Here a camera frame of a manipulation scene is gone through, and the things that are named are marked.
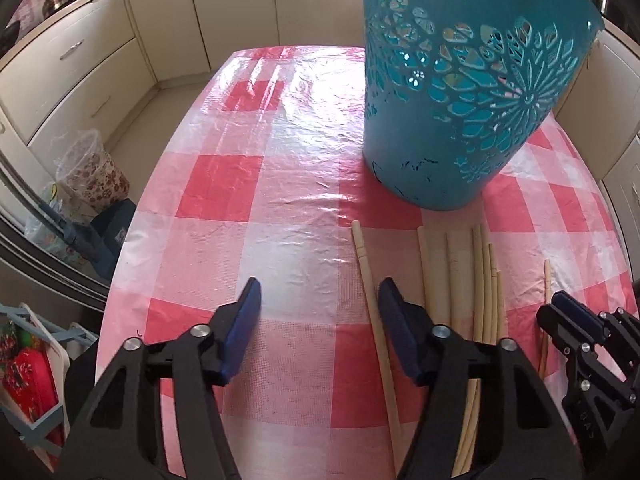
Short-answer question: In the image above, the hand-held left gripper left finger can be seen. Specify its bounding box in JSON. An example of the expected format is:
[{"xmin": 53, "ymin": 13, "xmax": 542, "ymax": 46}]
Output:
[{"xmin": 60, "ymin": 277, "xmax": 263, "ymax": 480}]

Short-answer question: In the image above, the teal perforated plastic basket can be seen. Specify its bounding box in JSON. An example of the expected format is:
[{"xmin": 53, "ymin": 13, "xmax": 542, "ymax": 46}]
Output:
[{"xmin": 361, "ymin": 0, "xmax": 607, "ymax": 211}]

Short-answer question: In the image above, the clear bag of colourful things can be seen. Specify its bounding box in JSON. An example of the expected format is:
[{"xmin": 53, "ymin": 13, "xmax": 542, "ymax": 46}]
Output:
[{"xmin": 22, "ymin": 182, "xmax": 83, "ymax": 263}]

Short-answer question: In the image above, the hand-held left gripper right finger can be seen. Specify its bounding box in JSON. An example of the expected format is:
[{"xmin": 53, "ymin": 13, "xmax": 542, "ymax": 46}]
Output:
[{"xmin": 377, "ymin": 277, "xmax": 586, "ymax": 480}]

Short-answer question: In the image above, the red cloth item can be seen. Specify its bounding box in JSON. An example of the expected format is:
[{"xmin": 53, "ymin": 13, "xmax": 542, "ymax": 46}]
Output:
[{"xmin": 1, "ymin": 349, "xmax": 62, "ymax": 423}]

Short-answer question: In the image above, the cream side cabinet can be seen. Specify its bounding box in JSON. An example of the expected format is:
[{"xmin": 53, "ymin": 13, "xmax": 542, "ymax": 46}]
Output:
[{"xmin": 554, "ymin": 27, "xmax": 640, "ymax": 221}]

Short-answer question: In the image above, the dark blue box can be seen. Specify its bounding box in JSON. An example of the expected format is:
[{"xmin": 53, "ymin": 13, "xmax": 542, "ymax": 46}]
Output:
[{"xmin": 90, "ymin": 199, "xmax": 139, "ymax": 283}]

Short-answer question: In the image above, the pink checked plastic tablecloth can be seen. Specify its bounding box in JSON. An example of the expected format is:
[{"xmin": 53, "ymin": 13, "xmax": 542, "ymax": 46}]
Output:
[{"xmin": 95, "ymin": 45, "xmax": 640, "ymax": 480}]

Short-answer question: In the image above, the blue and white rack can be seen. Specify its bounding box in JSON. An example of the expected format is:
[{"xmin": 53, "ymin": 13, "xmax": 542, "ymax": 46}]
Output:
[{"xmin": 0, "ymin": 301, "xmax": 98, "ymax": 466}]

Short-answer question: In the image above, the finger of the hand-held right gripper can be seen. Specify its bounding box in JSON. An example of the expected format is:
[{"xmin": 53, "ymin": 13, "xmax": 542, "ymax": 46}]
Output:
[
  {"xmin": 600, "ymin": 310, "xmax": 640, "ymax": 386},
  {"xmin": 536, "ymin": 291, "xmax": 636, "ymax": 461}
]

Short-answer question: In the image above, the cream drawer cabinet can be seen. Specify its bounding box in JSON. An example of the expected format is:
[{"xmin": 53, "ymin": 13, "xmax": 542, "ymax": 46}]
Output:
[{"xmin": 0, "ymin": 0, "xmax": 161, "ymax": 161}]

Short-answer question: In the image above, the floral trash bin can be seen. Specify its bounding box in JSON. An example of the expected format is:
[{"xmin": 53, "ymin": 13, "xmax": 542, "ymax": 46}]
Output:
[{"xmin": 55, "ymin": 129, "xmax": 132, "ymax": 207}]

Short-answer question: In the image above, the wooden chopstick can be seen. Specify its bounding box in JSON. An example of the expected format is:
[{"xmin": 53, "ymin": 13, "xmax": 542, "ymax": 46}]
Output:
[
  {"xmin": 417, "ymin": 226, "xmax": 438, "ymax": 313},
  {"xmin": 446, "ymin": 231, "xmax": 468, "ymax": 326},
  {"xmin": 452, "ymin": 226, "xmax": 486, "ymax": 478},
  {"xmin": 462, "ymin": 223, "xmax": 494, "ymax": 461},
  {"xmin": 351, "ymin": 220, "xmax": 403, "ymax": 438},
  {"xmin": 539, "ymin": 259, "xmax": 554, "ymax": 380},
  {"xmin": 487, "ymin": 243, "xmax": 502, "ymax": 348}
]

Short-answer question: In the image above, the cream door cabinet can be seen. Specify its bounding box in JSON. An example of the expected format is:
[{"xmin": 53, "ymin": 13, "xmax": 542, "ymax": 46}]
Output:
[{"xmin": 124, "ymin": 0, "xmax": 368, "ymax": 88}]

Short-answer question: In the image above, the metal sliding door frame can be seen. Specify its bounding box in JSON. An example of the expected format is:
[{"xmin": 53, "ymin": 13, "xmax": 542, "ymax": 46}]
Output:
[{"xmin": 0, "ymin": 152, "xmax": 112, "ymax": 313}]

